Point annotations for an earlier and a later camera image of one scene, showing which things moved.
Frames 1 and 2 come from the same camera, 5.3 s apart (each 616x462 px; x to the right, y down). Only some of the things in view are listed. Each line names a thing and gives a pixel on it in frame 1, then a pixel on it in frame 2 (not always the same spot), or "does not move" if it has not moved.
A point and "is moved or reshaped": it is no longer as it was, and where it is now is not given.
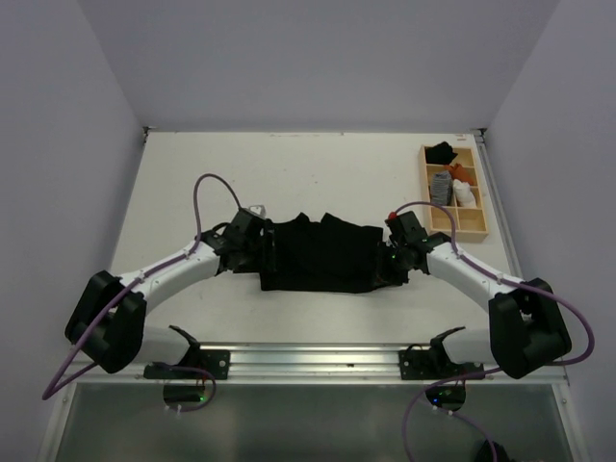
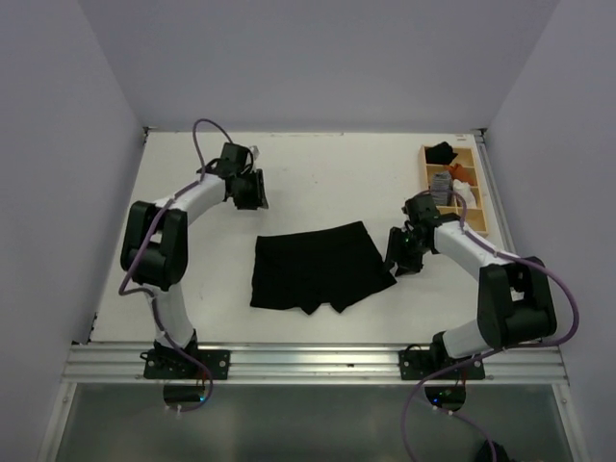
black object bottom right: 486,453 does not move
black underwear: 332,255 is moved or reshaped
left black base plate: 216,361 does not move
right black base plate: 436,364 does not move
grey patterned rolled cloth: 442,189 does not move
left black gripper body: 251,260 to 246,195
